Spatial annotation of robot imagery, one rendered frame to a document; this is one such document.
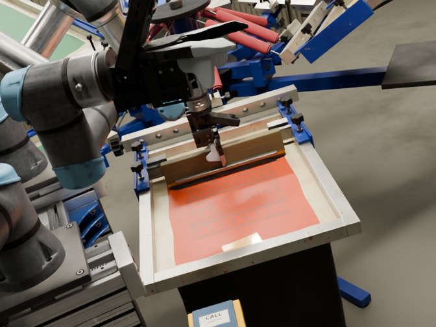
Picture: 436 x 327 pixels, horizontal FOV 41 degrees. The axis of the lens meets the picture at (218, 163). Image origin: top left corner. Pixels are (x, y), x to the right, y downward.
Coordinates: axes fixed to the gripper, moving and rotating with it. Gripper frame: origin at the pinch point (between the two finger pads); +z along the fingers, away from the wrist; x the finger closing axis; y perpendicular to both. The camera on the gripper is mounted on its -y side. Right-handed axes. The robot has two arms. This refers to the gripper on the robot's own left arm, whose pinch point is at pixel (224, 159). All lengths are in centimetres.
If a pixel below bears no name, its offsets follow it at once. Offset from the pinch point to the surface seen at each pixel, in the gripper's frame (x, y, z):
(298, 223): 39.8, -14.3, 4.9
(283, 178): 14.3, -15.8, 5.0
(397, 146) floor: -141, -104, 102
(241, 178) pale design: 7.1, -3.3, 4.8
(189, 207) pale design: 15.3, 14.7, 4.4
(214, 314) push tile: 67, 13, 3
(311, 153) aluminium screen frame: 10.9, -26.6, 1.5
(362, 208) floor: -90, -63, 101
